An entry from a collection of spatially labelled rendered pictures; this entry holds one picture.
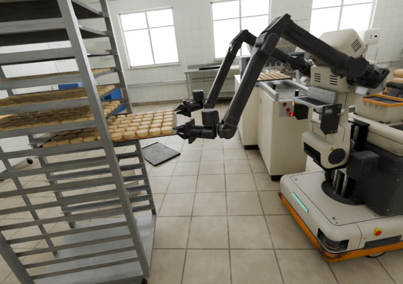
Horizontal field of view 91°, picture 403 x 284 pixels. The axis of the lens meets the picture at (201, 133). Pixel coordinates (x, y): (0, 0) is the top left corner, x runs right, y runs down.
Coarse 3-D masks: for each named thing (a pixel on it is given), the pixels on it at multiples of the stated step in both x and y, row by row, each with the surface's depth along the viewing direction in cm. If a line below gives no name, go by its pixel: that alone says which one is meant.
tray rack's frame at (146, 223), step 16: (32, 144) 122; (80, 224) 151; (96, 224) 150; (144, 224) 145; (0, 240) 92; (48, 240) 124; (64, 240) 138; (80, 240) 137; (128, 240) 133; (144, 240) 132; (16, 256) 99; (64, 256) 127; (96, 256) 125; (112, 256) 124; (128, 256) 123; (16, 272) 100; (80, 272) 116; (96, 272) 115; (112, 272) 114; (128, 272) 114
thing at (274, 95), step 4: (260, 84) 222; (264, 84) 206; (264, 88) 201; (268, 88) 187; (268, 92) 186; (272, 92) 170; (276, 92) 168; (272, 96) 172; (276, 96) 163; (276, 100) 164
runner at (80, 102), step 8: (32, 104) 74; (40, 104) 75; (48, 104) 75; (56, 104) 76; (64, 104) 76; (72, 104) 76; (80, 104) 77; (88, 104) 77; (0, 112) 74; (8, 112) 74; (16, 112) 75; (24, 112) 75
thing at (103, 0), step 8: (104, 0) 100; (104, 8) 101; (112, 24) 106; (112, 40) 107; (112, 48) 108; (120, 56) 112; (120, 64) 111; (120, 72) 113; (120, 80) 114; (128, 96) 119; (128, 104) 120; (136, 144) 130; (144, 160) 138; (144, 168) 137; (152, 200) 148
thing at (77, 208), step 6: (132, 198) 145; (138, 198) 146; (144, 198) 146; (150, 198) 145; (84, 204) 142; (90, 204) 143; (96, 204) 143; (102, 204) 144; (108, 204) 143; (114, 204) 143; (66, 210) 142; (72, 210) 141; (78, 210) 140
